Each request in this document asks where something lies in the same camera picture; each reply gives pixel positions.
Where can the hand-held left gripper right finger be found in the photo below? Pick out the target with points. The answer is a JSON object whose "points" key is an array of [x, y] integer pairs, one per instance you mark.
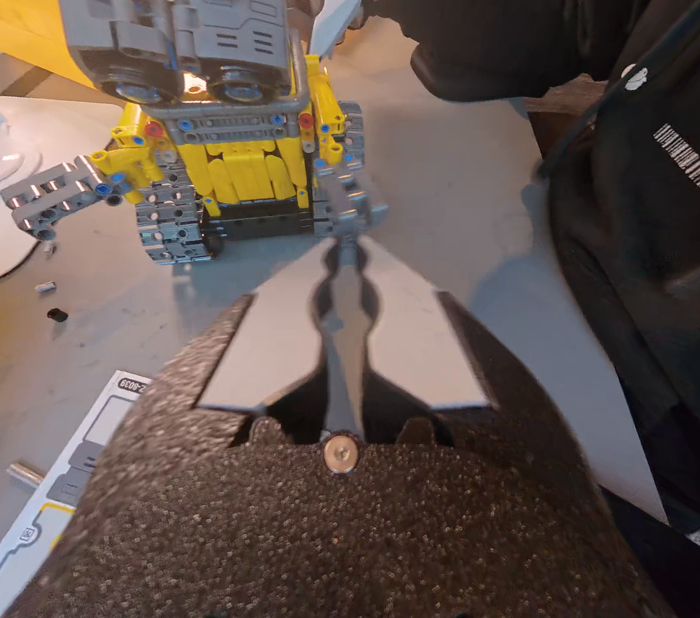
{"points": [[426, 350]]}

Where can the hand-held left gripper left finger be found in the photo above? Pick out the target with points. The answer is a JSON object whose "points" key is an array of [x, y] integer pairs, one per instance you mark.
{"points": [[262, 350]]}

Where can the yellow grey brick robot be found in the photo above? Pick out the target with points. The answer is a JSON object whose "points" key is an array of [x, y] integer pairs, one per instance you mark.
{"points": [[240, 169]]}

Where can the white sticker sheet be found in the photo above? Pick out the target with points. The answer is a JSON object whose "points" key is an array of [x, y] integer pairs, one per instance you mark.
{"points": [[65, 454]]}

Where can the person's right forearm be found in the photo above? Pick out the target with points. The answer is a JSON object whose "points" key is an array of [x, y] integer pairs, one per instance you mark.
{"points": [[492, 0]]}

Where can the small black brick pin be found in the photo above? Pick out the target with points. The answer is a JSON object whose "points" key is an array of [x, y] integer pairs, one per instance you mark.
{"points": [[57, 315]]}

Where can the small grey brick pin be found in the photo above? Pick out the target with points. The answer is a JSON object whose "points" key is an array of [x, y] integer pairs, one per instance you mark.
{"points": [[46, 286]]}

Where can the person's black hoodie torso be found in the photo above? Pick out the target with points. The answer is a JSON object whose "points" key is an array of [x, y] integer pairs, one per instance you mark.
{"points": [[629, 246]]}

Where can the white booklet stand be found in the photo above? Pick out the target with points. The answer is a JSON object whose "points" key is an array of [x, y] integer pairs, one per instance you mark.
{"points": [[16, 246]]}

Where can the silver metal axle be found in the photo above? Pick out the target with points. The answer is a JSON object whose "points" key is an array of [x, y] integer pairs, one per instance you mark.
{"points": [[24, 474]]}

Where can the yellow plastic bin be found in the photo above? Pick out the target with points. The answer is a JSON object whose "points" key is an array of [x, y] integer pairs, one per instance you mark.
{"points": [[33, 0]]}

